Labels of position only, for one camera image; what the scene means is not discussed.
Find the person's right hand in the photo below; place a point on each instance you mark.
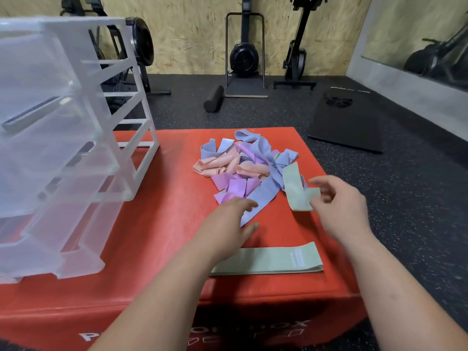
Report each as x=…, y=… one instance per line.
x=343, y=212

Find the person's left hand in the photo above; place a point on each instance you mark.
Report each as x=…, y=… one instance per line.
x=219, y=237

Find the pile of mixed resistance bands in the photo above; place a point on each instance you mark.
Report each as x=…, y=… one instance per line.
x=234, y=186

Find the green band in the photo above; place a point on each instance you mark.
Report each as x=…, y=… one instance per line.
x=294, y=190

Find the stack of green bands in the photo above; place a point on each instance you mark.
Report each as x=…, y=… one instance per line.
x=270, y=259

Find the translucent plastic drawer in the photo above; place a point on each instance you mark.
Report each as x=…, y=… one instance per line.
x=33, y=69
x=47, y=168
x=84, y=263
x=36, y=252

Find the clear plastic drawer unit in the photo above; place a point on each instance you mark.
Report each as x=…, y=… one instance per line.
x=73, y=23

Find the person's left forearm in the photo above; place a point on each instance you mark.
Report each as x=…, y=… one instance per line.
x=157, y=310

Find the person's right forearm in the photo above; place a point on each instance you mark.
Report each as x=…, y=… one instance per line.
x=406, y=303

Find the red soft plyo box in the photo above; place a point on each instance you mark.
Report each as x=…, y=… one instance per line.
x=168, y=222

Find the black exercise mat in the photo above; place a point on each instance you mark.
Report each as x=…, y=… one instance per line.
x=347, y=127

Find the black foam roller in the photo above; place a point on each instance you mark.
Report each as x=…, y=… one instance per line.
x=214, y=99

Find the black upright rowing machine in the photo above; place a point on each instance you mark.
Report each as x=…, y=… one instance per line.
x=296, y=62

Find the black ski machine with stand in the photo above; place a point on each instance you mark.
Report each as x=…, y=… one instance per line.
x=244, y=58

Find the wall mirror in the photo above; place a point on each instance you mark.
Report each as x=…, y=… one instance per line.
x=395, y=32

